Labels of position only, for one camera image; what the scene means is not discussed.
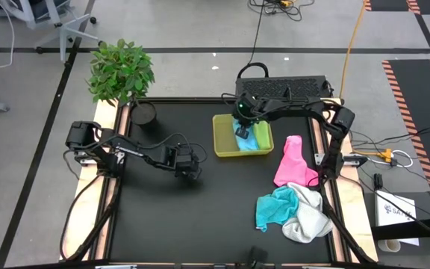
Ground white paper cup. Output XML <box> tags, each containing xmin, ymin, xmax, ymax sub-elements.
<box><xmin>377</xmin><ymin>238</ymin><xmax>402</xmax><ymax>253</ymax></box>

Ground white microfiber towel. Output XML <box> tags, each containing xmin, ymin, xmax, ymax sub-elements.
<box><xmin>281</xmin><ymin>182</ymin><xmax>334</xmax><ymax>244</ymax></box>

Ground thick black computer cable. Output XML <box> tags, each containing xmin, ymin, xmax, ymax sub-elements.
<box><xmin>236</xmin><ymin>0</ymin><xmax>270</xmax><ymax>80</ymax></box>

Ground green potted plant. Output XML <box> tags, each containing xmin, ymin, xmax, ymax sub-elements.
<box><xmin>87</xmin><ymin>38</ymin><xmax>158</xmax><ymax>127</ymax></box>

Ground black table frame strut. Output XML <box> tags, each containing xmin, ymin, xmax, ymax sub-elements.
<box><xmin>67</xmin><ymin>179</ymin><xmax>121</xmax><ymax>262</ymax></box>
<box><xmin>319</xmin><ymin>179</ymin><xmax>375</xmax><ymax>265</ymax></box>

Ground light blue microfiber towel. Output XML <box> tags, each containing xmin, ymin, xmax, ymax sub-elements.
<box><xmin>232</xmin><ymin>119</ymin><xmax>260</xmax><ymax>152</ymax></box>

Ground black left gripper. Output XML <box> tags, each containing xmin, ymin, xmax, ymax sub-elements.
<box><xmin>177</xmin><ymin>143</ymin><xmax>203</xmax><ymax>182</ymax></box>

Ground yellow plastic bin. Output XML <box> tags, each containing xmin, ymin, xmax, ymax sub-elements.
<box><xmin>211</xmin><ymin>113</ymin><xmax>275</xmax><ymax>158</ymax></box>

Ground white printed booklet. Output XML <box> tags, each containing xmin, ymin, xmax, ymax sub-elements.
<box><xmin>374</xmin><ymin>189</ymin><xmax>420</xmax><ymax>247</ymax></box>

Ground green microfiber towel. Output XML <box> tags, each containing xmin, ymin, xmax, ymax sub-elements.
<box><xmin>252</xmin><ymin>121</ymin><xmax>271</xmax><ymax>150</ymax></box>

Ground black computer case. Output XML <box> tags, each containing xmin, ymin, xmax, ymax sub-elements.
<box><xmin>235</xmin><ymin>75</ymin><xmax>331</xmax><ymax>101</ymax></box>

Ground tangled black floor cables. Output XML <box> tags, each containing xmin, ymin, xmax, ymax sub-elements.
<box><xmin>249</xmin><ymin>0</ymin><xmax>315</xmax><ymax>22</ymax></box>

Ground black striped floor mat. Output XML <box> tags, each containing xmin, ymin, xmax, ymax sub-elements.
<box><xmin>381</xmin><ymin>58</ymin><xmax>430</xmax><ymax>217</ymax></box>
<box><xmin>363</xmin><ymin>0</ymin><xmax>430</xmax><ymax>16</ymax></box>

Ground grey office chair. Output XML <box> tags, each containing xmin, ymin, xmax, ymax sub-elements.
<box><xmin>0</xmin><ymin>0</ymin><xmax>102</xmax><ymax>64</ymax></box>

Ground orange-yellow cable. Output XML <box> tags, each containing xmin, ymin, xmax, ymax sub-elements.
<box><xmin>340</xmin><ymin>0</ymin><xmax>367</xmax><ymax>99</ymax></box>

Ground teal microfiber towel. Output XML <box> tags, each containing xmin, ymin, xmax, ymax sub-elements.
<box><xmin>255</xmin><ymin>185</ymin><xmax>300</xmax><ymax>232</ymax></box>

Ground pink microfiber towel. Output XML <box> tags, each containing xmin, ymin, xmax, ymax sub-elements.
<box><xmin>273</xmin><ymin>134</ymin><xmax>320</xmax><ymax>188</ymax></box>

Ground yellow power splitter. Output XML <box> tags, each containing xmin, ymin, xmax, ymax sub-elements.
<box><xmin>352</xmin><ymin>148</ymin><xmax>393</xmax><ymax>164</ymax></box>

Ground wooden table side board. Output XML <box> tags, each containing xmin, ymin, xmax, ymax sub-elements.
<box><xmin>60</xmin><ymin>99</ymin><xmax>122</xmax><ymax>262</ymax></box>
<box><xmin>319</xmin><ymin>97</ymin><xmax>379</xmax><ymax>262</ymax></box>

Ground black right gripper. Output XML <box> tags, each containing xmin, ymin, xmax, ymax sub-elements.
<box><xmin>232</xmin><ymin>93</ymin><xmax>265</xmax><ymax>140</ymax></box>

